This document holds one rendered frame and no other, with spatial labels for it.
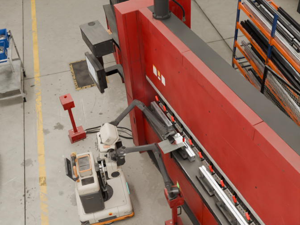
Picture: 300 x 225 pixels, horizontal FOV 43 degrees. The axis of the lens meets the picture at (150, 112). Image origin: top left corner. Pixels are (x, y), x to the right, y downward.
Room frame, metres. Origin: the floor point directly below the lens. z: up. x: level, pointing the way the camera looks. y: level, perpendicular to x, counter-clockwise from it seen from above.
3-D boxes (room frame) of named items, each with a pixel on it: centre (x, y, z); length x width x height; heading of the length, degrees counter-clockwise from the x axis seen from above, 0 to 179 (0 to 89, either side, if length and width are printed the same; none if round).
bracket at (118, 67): (4.08, 0.39, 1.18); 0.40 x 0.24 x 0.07; 22
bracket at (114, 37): (4.08, 0.39, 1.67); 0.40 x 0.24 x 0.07; 22
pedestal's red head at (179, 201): (2.40, -0.18, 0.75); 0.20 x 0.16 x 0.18; 14
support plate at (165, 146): (2.92, -0.21, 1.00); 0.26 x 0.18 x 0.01; 112
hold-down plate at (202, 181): (2.39, -0.52, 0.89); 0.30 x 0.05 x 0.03; 22
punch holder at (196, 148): (2.63, -0.49, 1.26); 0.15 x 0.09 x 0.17; 22
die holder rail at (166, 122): (3.49, -0.14, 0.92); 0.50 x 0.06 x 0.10; 22
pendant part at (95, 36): (3.96, 0.56, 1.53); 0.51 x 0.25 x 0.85; 23
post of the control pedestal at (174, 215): (2.40, -0.18, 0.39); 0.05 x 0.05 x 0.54; 14
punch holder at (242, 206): (1.89, -0.79, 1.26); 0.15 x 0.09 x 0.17; 22
